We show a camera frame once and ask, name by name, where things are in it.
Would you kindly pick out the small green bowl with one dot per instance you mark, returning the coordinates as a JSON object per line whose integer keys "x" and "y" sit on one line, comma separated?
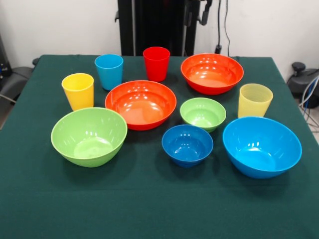
{"x": 203, "y": 114}

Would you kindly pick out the dark green tablecloth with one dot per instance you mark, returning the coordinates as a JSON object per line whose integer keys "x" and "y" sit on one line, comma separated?
{"x": 149, "y": 199}

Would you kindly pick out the large light blue bowl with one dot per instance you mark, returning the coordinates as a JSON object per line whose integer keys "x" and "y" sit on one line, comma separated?
{"x": 261, "y": 149}

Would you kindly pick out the large green bowl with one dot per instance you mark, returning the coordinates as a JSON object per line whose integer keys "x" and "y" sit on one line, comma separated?
{"x": 87, "y": 139}

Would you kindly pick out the small dark blue bowl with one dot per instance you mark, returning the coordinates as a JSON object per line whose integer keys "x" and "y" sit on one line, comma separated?
{"x": 187, "y": 147}

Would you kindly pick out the light blue cup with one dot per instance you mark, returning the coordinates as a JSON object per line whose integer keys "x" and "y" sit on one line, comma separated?
{"x": 109, "y": 74}

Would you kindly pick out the black chair base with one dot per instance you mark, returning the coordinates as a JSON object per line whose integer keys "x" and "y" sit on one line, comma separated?
{"x": 299, "y": 79}

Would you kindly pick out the translucent yellow cup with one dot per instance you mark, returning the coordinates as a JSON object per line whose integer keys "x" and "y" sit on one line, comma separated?
{"x": 254, "y": 104}

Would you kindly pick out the red cup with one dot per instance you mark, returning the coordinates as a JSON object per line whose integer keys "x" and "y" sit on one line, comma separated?
{"x": 156, "y": 67}

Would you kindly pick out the opaque yellow cup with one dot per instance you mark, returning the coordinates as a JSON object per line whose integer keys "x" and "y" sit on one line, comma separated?
{"x": 78, "y": 97}

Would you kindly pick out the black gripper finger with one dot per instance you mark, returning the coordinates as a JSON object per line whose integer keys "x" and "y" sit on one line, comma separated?
{"x": 189, "y": 18}
{"x": 205, "y": 13}

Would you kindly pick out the orange bowl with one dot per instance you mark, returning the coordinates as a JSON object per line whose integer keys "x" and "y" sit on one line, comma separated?
{"x": 211, "y": 74}
{"x": 140, "y": 109}

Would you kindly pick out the black chair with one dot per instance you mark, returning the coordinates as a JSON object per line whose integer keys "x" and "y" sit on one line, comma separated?
{"x": 17, "y": 79}

